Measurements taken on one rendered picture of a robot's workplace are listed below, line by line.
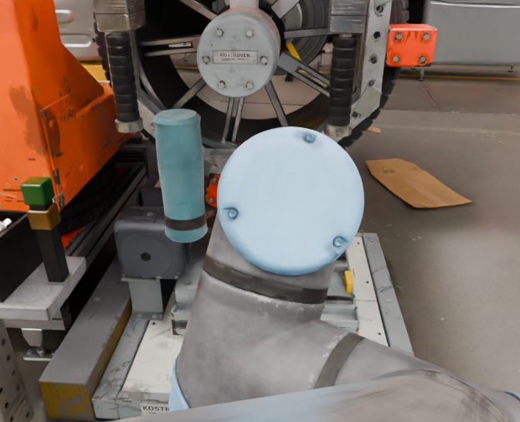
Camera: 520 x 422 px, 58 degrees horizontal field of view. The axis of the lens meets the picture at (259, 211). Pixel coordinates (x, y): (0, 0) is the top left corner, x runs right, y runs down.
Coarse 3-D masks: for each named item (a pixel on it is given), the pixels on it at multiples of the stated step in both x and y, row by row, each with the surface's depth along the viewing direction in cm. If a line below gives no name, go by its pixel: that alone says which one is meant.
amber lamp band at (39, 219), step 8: (48, 208) 82; (56, 208) 84; (32, 216) 81; (40, 216) 81; (48, 216) 81; (56, 216) 84; (32, 224) 82; (40, 224) 82; (48, 224) 82; (56, 224) 84
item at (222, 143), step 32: (160, 0) 112; (192, 0) 96; (224, 0) 95; (288, 0) 94; (160, 32) 116; (288, 32) 97; (320, 32) 97; (160, 64) 113; (288, 64) 100; (160, 96) 105; (192, 96) 105; (320, 96) 121; (224, 128) 108; (256, 128) 121
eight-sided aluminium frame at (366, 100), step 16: (368, 0) 85; (384, 0) 84; (368, 16) 85; (384, 16) 85; (128, 32) 93; (368, 32) 87; (384, 32) 86; (368, 48) 88; (384, 48) 88; (368, 64) 89; (368, 80) 91; (144, 96) 99; (352, 96) 97; (368, 96) 92; (144, 112) 97; (352, 112) 94; (368, 112) 93; (144, 128) 98; (320, 128) 100; (352, 128) 95; (208, 160) 101; (224, 160) 100
